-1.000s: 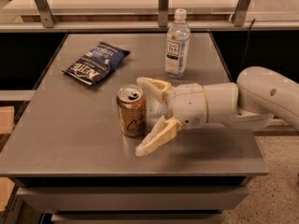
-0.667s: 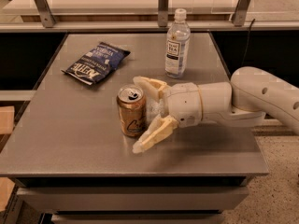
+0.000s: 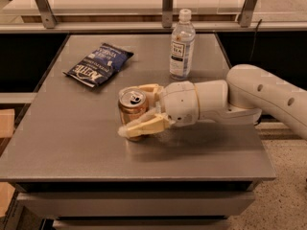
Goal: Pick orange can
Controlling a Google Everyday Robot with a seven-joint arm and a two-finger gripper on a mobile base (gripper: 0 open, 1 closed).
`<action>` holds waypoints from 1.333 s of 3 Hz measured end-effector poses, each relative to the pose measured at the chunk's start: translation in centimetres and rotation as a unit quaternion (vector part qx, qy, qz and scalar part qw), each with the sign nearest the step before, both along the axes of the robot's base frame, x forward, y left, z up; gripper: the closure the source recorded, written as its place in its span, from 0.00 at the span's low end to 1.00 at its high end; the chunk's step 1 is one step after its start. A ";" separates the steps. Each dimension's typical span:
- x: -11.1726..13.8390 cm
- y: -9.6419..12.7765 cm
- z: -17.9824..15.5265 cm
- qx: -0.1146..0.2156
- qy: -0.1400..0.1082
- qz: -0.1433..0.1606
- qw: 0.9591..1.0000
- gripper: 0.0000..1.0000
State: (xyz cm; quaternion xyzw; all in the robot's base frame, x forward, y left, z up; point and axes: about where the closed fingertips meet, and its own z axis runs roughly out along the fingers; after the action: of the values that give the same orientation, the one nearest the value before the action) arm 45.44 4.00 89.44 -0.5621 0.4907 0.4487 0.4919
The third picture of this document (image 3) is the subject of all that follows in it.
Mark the black cable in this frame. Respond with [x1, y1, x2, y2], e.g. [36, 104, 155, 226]
[248, 18, 263, 65]

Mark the left metal bracket post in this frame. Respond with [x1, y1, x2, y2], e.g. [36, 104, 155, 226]
[35, 0, 57, 29]

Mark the right metal bracket post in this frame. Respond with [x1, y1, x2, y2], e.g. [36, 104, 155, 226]
[238, 0, 258, 28]

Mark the grey drawer cabinet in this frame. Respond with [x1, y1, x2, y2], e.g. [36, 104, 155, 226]
[17, 186, 255, 230]

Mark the clear plastic tea bottle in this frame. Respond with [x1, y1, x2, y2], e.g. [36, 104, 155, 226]
[170, 9, 196, 81]

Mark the middle metal bracket post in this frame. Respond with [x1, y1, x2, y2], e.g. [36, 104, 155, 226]
[162, 0, 174, 28]

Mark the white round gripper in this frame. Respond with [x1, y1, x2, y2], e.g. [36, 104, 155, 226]
[118, 81, 199, 138]

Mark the metal bracket post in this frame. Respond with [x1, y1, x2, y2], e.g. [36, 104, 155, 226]
[238, 0, 258, 28]
[35, 0, 57, 29]
[162, 0, 174, 28]

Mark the orange soda can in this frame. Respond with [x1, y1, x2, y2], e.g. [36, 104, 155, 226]
[117, 86, 150, 143]

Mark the blue chip bag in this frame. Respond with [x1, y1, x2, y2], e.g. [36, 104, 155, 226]
[64, 43, 133, 87]

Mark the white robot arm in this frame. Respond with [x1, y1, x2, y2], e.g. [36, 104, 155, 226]
[118, 64, 307, 139]

